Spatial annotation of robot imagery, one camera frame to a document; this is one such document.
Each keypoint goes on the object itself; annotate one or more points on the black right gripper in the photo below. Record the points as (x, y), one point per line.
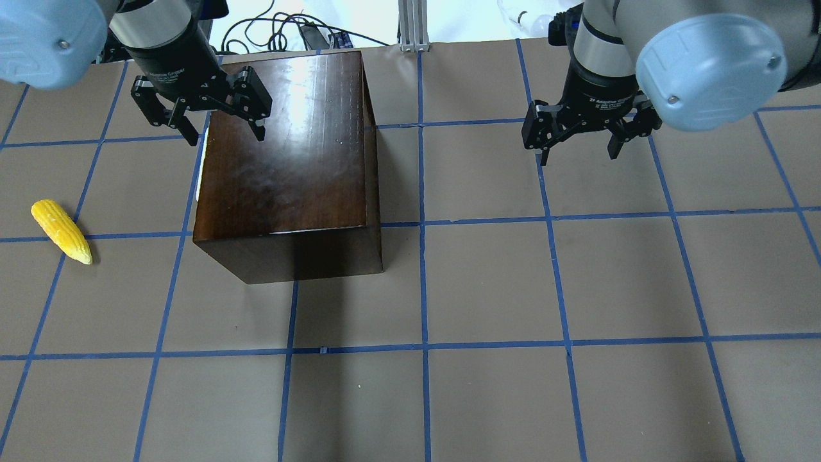
(596, 94)

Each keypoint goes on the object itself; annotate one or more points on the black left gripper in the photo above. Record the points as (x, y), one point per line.
(178, 65)

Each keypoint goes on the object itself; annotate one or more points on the yellow corn cob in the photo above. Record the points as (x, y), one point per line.
(62, 230)

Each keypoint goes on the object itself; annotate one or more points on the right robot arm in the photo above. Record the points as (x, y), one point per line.
(636, 66)

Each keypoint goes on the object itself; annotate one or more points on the dark wooden drawer cabinet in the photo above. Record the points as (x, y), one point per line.
(303, 203)

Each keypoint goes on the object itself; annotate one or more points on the aluminium frame post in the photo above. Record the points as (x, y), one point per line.
(413, 26)

